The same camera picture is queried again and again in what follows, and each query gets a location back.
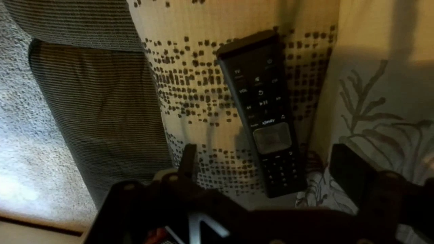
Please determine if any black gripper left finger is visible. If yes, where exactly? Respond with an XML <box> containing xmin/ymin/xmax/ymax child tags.
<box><xmin>178</xmin><ymin>142</ymin><xmax>200</xmax><ymax>182</ymax></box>

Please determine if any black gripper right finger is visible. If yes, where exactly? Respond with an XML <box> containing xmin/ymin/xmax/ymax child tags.
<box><xmin>328</xmin><ymin>142</ymin><xmax>380</xmax><ymax>206</ymax></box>

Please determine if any long black remote controller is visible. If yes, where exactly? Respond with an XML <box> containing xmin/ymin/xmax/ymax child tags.
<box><xmin>213</xmin><ymin>28</ymin><xmax>310</xmax><ymax>199</ymax></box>

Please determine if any white pillow with black dots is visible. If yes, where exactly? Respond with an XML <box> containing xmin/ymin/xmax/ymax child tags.
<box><xmin>125</xmin><ymin>0</ymin><xmax>342</xmax><ymax>211</ymax></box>

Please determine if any white pillow with shell print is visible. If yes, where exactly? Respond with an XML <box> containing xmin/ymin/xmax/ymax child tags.
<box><xmin>295</xmin><ymin>0</ymin><xmax>434</xmax><ymax>244</ymax></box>

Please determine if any grey-green fabric sofa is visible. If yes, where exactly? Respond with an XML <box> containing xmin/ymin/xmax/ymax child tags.
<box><xmin>2</xmin><ymin>0</ymin><xmax>174</xmax><ymax>210</ymax></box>

